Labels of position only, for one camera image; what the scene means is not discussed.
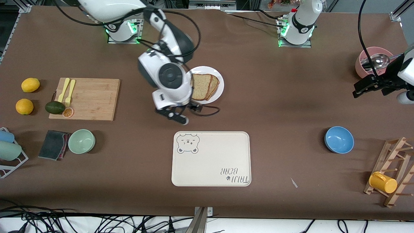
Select white round plate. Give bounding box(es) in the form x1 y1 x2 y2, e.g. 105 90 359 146
189 66 224 104

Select pink bowl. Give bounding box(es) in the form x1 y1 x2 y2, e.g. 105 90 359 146
355 47 396 79

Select metal ladle spoon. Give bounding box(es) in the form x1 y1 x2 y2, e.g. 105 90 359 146
360 54 405 70

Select cream bear print tray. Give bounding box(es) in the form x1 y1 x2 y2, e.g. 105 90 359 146
171 131 252 187

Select blue bowl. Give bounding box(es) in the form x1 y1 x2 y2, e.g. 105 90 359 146
324 126 354 154

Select bamboo cutting board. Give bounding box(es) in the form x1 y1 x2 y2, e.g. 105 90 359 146
49 78 121 121

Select pale green bowl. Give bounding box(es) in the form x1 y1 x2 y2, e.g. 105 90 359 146
68 129 96 154

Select wooden peg drying rack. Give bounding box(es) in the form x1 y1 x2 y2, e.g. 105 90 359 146
364 137 414 208

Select yellow mug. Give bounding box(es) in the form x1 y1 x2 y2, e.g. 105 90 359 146
369 172 398 194

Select yellow plastic knife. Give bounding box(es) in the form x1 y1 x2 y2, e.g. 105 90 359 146
58 78 70 103

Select pink cloth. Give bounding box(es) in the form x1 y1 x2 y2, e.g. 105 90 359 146
60 133 70 160

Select dark green avocado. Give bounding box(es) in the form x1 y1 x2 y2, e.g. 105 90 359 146
45 101 65 115

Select dark grey cloth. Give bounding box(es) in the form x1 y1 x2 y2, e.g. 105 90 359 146
38 130 68 161

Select yellow lemon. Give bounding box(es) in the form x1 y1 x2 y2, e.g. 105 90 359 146
16 99 34 115
21 78 40 93

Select pale green cup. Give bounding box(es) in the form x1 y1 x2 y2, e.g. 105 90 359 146
0 141 22 161

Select light blue cup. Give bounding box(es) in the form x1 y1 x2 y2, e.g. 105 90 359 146
0 130 15 143

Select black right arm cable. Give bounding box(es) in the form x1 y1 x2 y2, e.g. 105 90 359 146
53 0 221 117

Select aluminium profile with bracket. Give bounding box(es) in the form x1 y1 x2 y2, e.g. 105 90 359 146
390 0 414 22

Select black cable on table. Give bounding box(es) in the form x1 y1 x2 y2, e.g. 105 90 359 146
223 9 285 28

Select metal frame rack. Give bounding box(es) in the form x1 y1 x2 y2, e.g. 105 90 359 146
163 0 259 13

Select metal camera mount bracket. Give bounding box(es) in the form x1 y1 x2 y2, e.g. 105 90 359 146
193 206 214 233

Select white wire cup rack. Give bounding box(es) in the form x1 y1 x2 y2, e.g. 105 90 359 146
0 127 29 179

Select tangled black cables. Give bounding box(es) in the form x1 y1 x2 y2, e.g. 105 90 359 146
0 201 194 233

